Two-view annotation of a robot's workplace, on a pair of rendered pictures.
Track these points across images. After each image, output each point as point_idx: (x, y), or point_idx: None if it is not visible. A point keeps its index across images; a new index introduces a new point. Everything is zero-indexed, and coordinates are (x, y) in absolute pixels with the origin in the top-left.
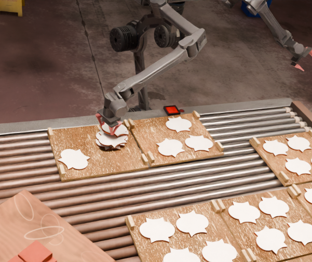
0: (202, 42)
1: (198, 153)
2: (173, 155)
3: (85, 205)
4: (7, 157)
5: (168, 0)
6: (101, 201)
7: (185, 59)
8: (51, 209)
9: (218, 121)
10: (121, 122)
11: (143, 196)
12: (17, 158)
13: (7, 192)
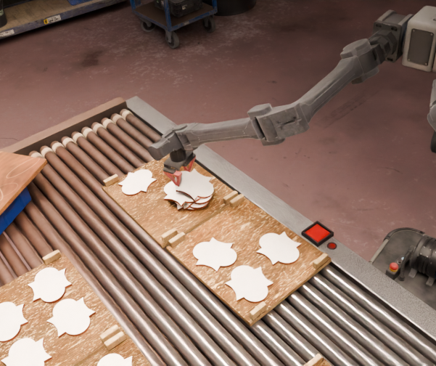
0: (287, 125)
1: (225, 289)
2: (198, 261)
3: (76, 218)
4: (120, 144)
5: (433, 67)
6: (85, 228)
7: (253, 137)
8: (62, 198)
9: (343, 299)
10: (179, 174)
11: (109, 258)
12: (123, 150)
13: (74, 164)
